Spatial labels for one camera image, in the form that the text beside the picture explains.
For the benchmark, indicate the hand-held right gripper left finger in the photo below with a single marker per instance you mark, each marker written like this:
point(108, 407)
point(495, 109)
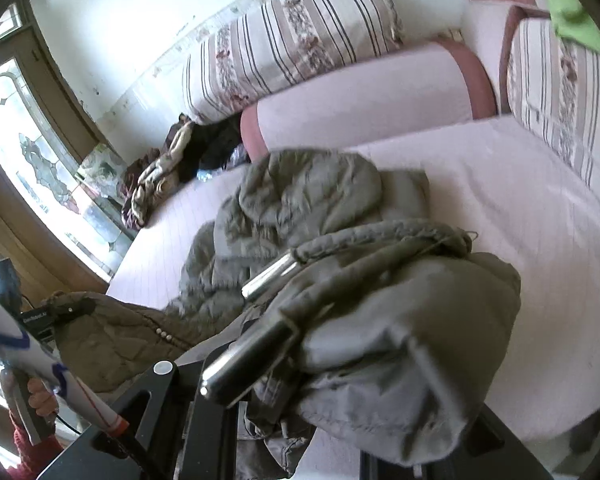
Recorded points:
point(165, 400)

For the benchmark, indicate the striped floral back cushion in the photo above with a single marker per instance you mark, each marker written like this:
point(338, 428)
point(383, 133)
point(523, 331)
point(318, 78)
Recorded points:
point(290, 50)

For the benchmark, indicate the person's left hand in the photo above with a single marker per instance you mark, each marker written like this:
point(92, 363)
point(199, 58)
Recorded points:
point(42, 395)

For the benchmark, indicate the striped floral long cushion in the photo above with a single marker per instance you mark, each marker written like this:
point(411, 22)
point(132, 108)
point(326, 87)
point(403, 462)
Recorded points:
point(565, 100)

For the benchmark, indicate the floral print pillow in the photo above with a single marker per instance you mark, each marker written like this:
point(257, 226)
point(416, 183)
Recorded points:
point(102, 172)

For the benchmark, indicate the stained glass door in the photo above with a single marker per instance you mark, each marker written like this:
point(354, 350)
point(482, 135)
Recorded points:
point(35, 160)

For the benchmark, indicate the olive quilted jacket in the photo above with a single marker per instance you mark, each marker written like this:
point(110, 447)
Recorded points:
point(390, 320)

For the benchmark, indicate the dark clothes pile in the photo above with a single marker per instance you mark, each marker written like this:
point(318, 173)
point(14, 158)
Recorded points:
point(220, 145)

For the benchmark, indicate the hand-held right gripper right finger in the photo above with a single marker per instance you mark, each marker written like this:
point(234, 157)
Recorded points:
point(500, 455)

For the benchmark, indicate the person's left forearm red sleeve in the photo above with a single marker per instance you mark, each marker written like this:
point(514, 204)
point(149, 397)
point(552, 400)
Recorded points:
point(35, 452)

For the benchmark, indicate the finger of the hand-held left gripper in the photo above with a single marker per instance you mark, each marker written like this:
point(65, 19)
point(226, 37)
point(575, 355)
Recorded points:
point(70, 308)

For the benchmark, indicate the beige maroon patterned cloth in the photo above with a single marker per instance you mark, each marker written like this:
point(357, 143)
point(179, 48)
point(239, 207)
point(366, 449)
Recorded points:
point(155, 180)

